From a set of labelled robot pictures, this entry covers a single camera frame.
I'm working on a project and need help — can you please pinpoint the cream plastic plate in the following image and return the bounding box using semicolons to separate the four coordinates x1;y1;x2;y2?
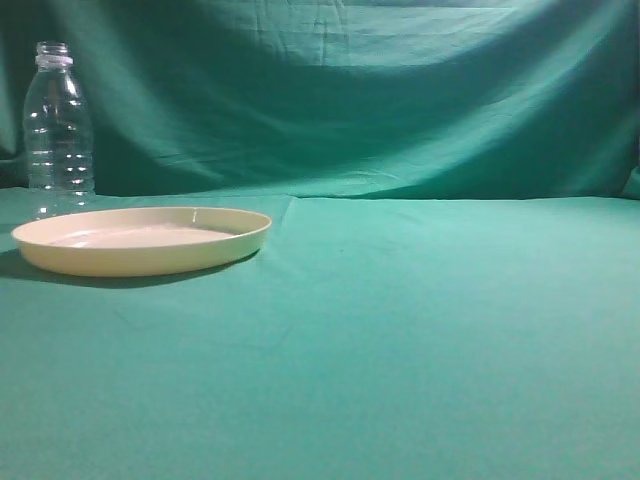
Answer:
11;207;272;278

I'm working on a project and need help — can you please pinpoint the green cloth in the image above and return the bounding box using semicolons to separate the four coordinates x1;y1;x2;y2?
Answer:
1;1;639;479

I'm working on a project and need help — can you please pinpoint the clear plastic bottle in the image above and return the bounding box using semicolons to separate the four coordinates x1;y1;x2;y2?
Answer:
23;41;95;219

